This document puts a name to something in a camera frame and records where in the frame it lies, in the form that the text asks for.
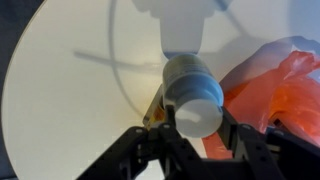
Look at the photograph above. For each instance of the amber bottle with yellow label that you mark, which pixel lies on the amber bottle with yellow label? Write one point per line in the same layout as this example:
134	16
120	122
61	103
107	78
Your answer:
155	115

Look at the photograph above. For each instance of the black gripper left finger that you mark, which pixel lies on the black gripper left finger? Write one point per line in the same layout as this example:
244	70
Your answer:
150	146

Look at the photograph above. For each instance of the white medicine bottle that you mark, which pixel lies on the white medicine bottle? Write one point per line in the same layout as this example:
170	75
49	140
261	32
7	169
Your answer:
193	96

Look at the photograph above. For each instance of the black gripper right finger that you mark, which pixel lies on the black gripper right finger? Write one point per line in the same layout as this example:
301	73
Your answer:
246	146

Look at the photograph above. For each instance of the orange plastic bag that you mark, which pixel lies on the orange plastic bag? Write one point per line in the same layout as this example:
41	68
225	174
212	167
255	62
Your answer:
283	96

